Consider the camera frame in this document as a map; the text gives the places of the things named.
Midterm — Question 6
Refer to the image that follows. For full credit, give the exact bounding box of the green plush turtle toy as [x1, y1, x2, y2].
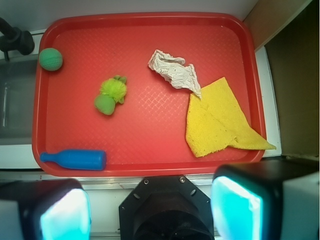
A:
[94, 75, 128, 116]

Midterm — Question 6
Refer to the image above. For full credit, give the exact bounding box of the crumpled white paper towel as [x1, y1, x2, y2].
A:
[148, 49, 202, 99]

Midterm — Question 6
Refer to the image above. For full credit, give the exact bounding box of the red plastic tray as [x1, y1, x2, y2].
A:
[32, 12, 266, 177]

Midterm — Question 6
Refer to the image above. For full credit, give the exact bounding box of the brown cardboard panel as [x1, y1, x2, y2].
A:
[244, 0, 320, 160]

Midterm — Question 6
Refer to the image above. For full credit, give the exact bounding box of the grey toy faucet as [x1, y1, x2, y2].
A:
[0, 18, 35, 62]

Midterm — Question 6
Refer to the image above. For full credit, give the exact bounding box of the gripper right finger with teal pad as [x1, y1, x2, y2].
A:
[210, 159, 320, 240]

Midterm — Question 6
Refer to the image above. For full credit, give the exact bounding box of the blue plastic bottle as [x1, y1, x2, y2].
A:
[40, 149, 107, 171]

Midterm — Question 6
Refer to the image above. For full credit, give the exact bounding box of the green ball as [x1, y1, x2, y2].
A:
[38, 48, 63, 72]

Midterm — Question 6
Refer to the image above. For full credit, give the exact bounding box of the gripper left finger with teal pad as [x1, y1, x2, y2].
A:
[0, 178, 91, 240]

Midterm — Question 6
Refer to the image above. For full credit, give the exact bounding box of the grey toy sink basin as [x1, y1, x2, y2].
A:
[0, 55, 38, 145]

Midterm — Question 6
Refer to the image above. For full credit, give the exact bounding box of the yellow knitted cloth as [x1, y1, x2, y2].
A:
[185, 77, 276, 158]

